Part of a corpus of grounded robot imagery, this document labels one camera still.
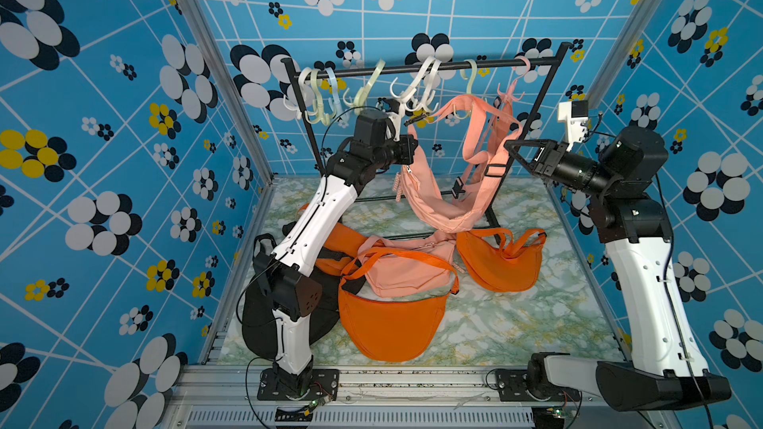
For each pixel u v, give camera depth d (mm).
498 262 934
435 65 641
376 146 583
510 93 735
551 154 488
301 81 628
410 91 620
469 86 669
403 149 654
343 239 956
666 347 370
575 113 500
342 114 645
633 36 790
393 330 798
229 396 745
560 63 666
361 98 610
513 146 561
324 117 693
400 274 893
